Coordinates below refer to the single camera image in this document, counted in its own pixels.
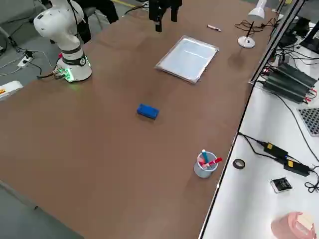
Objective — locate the white desk lamp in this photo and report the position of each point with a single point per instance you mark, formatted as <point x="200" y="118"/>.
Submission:
<point x="246" y="42"/>

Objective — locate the small black device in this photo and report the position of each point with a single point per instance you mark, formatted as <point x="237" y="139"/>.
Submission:
<point x="281" y="185"/>

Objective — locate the aluminium frame post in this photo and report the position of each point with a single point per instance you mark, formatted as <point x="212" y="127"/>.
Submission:
<point x="273" y="43"/>

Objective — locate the black power box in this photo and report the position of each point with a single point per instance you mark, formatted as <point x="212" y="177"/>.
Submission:
<point x="291" y="37"/>

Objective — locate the blue whiteboard eraser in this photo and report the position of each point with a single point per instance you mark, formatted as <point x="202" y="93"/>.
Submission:
<point x="147" y="110"/>

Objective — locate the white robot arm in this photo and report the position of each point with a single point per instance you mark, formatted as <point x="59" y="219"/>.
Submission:
<point x="62" y="25"/>

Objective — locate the blue pen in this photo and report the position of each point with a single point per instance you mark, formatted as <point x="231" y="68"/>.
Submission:
<point x="206" y="156"/>

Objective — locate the perforated metal plate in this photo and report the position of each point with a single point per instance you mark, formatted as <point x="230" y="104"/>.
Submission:
<point x="310" y="122"/>

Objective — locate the black adapter yellow label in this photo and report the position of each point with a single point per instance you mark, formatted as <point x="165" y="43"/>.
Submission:
<point x="275" y="149"/>
<point x="297" y="168"/>

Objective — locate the red marker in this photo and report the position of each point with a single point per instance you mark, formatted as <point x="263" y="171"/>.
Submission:
<point x="215" y="162"/>

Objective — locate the translucent pen cup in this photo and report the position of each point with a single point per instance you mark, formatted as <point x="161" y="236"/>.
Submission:
<point x="203" y="173"/>

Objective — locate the white marker dark cap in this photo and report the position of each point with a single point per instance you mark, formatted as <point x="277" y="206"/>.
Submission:
<point x="213" y="27"/>

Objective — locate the dark finned power supply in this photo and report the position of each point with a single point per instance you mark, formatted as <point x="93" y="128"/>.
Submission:
<point x="284" y="88"/>
<point x="296" y="74"/>

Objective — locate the white floor power strip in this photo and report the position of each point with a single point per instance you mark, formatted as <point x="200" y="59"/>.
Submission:
<point x="25" y="62"/>

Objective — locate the white controller box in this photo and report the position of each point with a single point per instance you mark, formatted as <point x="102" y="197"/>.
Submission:
<point x="11" y="87"/>

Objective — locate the black tape roll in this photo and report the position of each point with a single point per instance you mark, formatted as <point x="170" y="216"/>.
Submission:
<point x="234" y="164"/>

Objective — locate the pink tape dispenser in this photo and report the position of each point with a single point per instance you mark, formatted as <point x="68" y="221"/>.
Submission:
<point x="284" y="226"/>

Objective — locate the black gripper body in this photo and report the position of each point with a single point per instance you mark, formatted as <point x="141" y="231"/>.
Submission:
<point x="164" y="3"/>

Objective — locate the red lit circuit board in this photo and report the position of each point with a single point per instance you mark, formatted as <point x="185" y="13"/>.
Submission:
<point x="266" y="71"/>

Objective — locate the person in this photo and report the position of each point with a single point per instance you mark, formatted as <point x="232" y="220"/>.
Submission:
<point x="107" y="10"/>

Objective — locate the silver framed whiteboard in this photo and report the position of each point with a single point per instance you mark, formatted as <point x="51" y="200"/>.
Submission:
<point x="187" y="58"/>

